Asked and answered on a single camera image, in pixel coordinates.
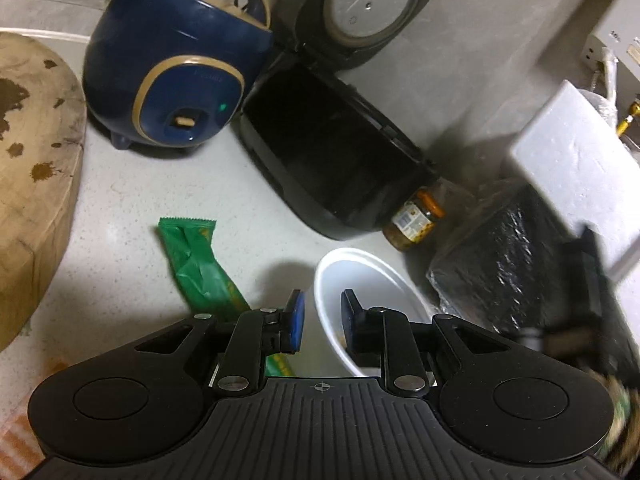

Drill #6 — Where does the black plastic bag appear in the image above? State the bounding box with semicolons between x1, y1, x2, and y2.
425;179;640;363

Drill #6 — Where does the white wall socket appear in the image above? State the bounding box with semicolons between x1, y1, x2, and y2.
582;30;640;73

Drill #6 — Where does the black rice cooker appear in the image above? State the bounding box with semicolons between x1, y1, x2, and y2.
239;0;442;241

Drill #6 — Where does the round wooden cutting board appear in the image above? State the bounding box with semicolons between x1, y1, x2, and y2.
0;32;89;354

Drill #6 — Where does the white bowl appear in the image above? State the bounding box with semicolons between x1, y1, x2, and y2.
313;247;434;377

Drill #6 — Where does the green plastic wrapper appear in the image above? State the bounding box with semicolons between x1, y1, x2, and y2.
158;216;297;377

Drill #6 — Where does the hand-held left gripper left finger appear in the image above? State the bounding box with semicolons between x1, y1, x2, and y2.
131;289;308;398

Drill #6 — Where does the orange striped cloth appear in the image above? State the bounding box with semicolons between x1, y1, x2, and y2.
0;417;47;480

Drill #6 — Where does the glass jar orange lid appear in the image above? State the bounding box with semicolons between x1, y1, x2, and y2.
382;187;446;252

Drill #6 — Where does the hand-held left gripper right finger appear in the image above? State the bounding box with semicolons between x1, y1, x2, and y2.
340;289;517;397

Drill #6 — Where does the small blue rice cooker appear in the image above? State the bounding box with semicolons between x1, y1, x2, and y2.
82;0;274;152

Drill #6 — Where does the white styrofoam block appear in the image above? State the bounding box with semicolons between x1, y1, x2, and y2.
502;79;637;242

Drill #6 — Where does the brass pipe valve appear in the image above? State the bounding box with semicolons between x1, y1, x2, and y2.
618;102;640;137

